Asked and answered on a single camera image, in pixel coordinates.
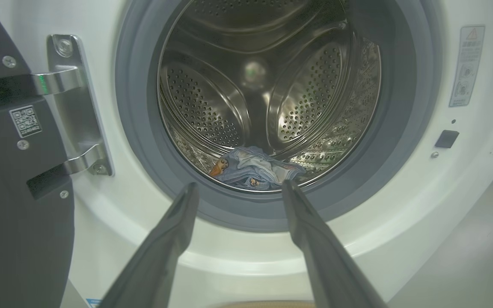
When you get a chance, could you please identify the white washing machine body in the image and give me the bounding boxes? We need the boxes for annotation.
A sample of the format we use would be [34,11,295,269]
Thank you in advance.
[0,0,493,308]

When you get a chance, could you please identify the black door latch socket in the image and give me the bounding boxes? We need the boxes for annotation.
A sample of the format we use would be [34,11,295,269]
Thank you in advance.
[434,130,460,149]

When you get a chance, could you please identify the white QR code sticker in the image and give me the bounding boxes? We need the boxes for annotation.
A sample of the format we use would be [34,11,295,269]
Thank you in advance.
[9,105,43,139]

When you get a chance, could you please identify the blue denim clothes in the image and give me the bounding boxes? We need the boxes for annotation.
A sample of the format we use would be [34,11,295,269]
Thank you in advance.
[209,146,307,191]

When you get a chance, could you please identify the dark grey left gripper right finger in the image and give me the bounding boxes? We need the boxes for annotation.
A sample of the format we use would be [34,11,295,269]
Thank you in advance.
[282,180,388,308]

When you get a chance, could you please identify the grey warning label sticker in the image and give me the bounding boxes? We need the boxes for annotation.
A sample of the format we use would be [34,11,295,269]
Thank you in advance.
[448,25,486,108]

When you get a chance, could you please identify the chrome door hinge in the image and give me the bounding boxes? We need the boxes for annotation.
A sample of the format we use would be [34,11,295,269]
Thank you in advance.
[33,34,115,177]

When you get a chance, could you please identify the dark washing machine door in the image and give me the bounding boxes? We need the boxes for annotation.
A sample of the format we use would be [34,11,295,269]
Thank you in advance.
[0,0,75,308]

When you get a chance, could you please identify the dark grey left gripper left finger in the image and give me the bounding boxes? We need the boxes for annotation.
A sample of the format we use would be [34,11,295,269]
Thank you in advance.
[99,183,200,308]

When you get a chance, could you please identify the stainless steel washing machine drum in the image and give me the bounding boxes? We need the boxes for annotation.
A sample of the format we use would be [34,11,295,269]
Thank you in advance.
[157,0,382,193]

